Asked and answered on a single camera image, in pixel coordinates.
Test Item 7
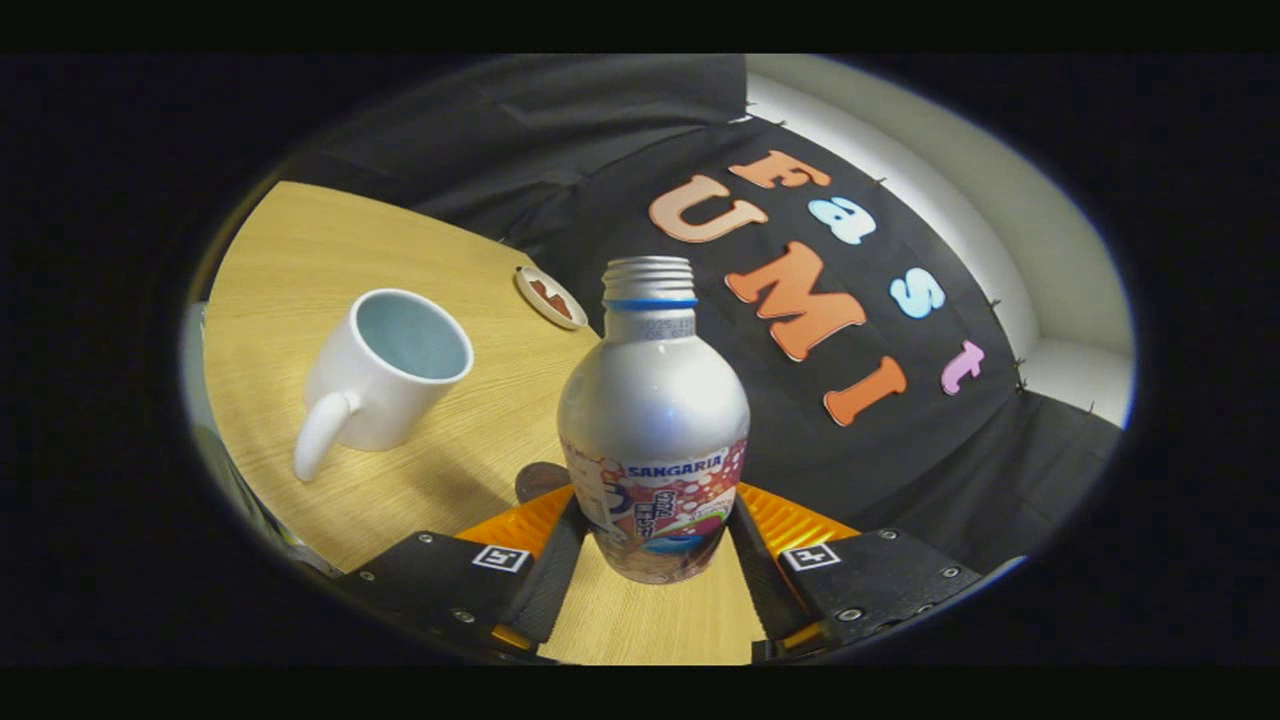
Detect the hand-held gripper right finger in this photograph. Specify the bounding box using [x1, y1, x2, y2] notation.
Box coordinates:
[728, 482, 986, 663]

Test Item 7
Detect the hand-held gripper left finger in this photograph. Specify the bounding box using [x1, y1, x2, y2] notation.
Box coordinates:
[335, 483, 591, 664]

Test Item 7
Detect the wooden table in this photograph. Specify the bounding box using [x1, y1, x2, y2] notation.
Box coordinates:
[200, 180, 766, 666]

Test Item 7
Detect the round dark brown coaster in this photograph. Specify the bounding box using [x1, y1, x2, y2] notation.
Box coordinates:
[515, 461, 572, 505]

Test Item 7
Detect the small white plate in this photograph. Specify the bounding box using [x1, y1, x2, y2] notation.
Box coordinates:
[514, 265, 590, 332]

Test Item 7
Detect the white cup with handle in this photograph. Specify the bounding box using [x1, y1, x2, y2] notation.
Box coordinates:
[293, 288, 475, 483]

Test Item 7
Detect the silver juice bottle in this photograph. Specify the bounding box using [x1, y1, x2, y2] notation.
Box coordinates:
[556, 256, 751, 586]

